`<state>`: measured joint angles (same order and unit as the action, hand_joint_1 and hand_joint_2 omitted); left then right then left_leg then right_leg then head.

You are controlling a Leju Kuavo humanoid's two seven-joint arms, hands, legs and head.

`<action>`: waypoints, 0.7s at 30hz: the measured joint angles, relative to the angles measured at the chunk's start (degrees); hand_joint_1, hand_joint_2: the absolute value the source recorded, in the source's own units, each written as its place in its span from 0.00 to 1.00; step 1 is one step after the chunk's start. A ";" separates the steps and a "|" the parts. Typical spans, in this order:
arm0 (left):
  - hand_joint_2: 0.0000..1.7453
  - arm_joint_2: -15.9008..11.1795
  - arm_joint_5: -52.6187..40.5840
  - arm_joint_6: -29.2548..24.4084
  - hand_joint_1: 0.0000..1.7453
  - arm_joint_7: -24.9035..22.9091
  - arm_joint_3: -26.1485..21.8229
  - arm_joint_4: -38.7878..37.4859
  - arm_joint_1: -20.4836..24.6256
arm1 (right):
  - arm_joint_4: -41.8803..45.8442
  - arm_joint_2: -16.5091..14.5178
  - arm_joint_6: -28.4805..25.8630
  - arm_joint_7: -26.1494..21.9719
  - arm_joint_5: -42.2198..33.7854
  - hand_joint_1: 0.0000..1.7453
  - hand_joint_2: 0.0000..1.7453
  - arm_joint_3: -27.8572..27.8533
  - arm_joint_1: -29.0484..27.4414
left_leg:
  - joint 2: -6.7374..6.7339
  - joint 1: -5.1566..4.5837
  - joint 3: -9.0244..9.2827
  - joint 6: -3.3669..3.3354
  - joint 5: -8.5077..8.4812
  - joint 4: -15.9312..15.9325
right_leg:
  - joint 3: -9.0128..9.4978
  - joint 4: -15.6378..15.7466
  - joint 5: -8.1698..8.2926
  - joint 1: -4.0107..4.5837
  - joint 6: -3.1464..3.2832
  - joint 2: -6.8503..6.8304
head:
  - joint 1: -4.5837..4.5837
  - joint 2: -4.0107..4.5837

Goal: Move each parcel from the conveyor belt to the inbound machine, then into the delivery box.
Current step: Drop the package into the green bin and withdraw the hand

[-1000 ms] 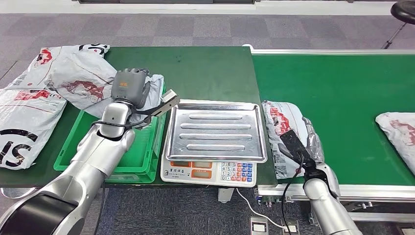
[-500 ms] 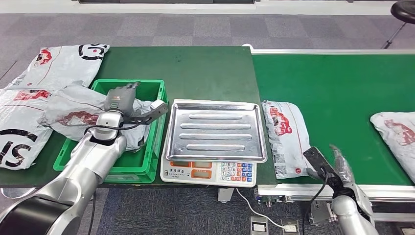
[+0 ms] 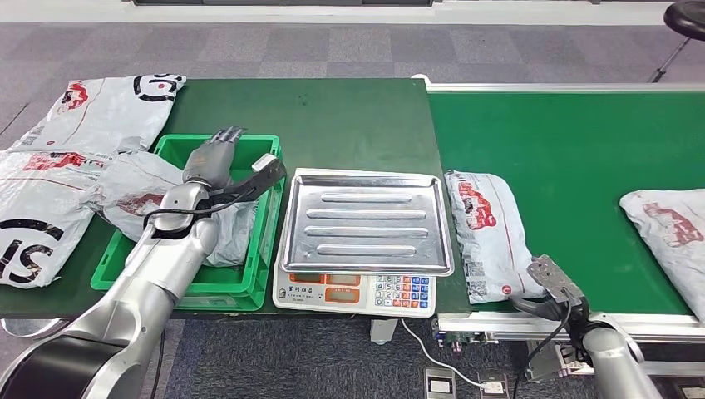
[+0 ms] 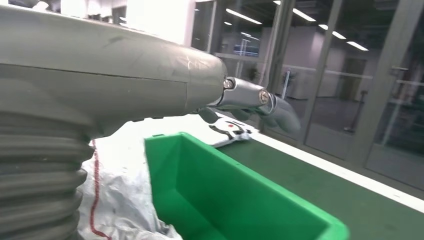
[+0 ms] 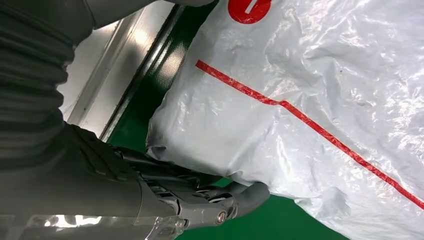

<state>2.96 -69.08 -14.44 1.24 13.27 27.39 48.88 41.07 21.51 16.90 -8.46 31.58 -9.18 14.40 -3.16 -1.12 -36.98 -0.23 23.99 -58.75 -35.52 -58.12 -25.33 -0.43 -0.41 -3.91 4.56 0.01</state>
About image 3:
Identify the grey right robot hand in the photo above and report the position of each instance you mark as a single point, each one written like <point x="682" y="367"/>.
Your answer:
<point x="570" y="319"/>

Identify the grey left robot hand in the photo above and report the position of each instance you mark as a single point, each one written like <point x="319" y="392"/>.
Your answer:
<point x="212" y="162"/>

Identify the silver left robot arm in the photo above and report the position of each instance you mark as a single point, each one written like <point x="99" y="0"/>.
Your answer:
<point x="160" y="264"/>

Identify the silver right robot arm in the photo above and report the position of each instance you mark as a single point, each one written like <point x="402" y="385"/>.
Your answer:
<point x="617" y="369"/>

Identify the grey parcel bag red print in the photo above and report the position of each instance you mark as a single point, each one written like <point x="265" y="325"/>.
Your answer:
<point x="490" y="237"/>
<point x="672" y="231"/>

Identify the silver floor socket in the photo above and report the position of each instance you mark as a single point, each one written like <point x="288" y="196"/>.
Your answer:
<point x="493" y="385"/>
<point x="440" y="385"/>
<point x="691" y="392"/>

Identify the large white courier bag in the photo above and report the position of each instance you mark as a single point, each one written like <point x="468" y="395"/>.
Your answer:
<point x="44" y="198"/>
<point x="110" y="115"/>

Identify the green plastic bin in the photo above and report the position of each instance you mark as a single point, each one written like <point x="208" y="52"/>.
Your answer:
<point x="231" y="278"/>

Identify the dark green table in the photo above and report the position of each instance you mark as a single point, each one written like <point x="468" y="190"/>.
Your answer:
<point x="330" y="110"/>

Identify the white scale with steel tray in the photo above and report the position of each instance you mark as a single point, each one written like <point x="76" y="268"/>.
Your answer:
<point x="363" y="220"/>

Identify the white table leg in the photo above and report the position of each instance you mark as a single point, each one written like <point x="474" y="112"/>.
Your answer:
<point x="383" y="330"/>

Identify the silver round base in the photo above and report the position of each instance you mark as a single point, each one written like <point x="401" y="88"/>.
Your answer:
<point x="33" y="327"/>

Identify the black stool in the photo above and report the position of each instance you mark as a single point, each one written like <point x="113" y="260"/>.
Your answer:
<point x="685" y="19"/>

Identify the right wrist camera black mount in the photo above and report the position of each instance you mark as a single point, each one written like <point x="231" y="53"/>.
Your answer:
<point x="553" y="278"/>

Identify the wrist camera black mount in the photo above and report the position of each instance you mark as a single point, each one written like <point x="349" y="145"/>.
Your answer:
<point x="553" y="278"/>
<point x="264" y="176"/>

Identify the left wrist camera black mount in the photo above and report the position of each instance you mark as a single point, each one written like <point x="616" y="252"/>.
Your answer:
<point x="264" y="176"/>

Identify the green conveyor belt aluminium frame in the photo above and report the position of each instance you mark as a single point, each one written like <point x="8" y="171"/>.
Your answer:
<point x="551" y="137"/>

